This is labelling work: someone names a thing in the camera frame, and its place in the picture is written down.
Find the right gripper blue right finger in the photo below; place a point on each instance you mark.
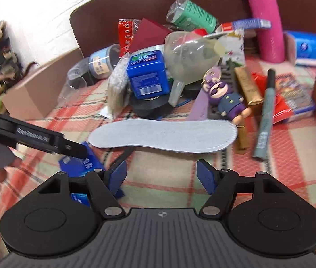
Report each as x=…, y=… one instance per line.
x=208, y=176

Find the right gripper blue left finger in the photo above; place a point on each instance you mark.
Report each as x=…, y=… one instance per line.
x=114, y=178

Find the grey shoe insole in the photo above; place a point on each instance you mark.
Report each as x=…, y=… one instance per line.
x=197, y=137

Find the blue cube box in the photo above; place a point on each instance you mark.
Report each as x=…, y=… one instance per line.
x=147, y=75

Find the cardboard storage box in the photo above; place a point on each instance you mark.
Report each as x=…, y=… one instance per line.
x=37, y=94

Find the grey marker pen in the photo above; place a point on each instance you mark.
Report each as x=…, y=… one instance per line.
x=261, y=148

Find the black tape roll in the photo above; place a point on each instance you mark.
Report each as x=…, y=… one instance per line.
x=152, y=108

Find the cotton swab bag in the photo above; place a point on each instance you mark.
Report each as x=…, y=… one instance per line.
x=118, y=87

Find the gold rectangular box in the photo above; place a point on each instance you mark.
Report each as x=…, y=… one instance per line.
x=248, y=86

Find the stack of folded clothes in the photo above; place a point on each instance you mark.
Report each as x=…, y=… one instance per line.
x=11, y=71

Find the clear plastic cup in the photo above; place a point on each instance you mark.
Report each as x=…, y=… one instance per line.
x=75, y=81

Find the blue label round tin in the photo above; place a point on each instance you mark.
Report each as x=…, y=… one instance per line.
x=102, y=62

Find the colourful card pack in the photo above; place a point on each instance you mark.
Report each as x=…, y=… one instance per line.
x=293, y=101

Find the clear plastic funnel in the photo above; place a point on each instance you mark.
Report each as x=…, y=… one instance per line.
x=188, y=56

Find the dark red card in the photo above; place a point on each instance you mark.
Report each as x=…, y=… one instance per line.
x=149, y=33

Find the red snack packet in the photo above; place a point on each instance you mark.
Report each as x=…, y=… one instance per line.
x=127, y=28

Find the blue tissue pack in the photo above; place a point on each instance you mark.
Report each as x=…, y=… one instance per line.
x=300, y=48

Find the pink thermos bottle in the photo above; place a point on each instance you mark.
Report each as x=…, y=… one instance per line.
x=270, y=39

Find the purple cartoon figure keychain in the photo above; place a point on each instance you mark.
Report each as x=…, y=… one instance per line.
x=229, y=104

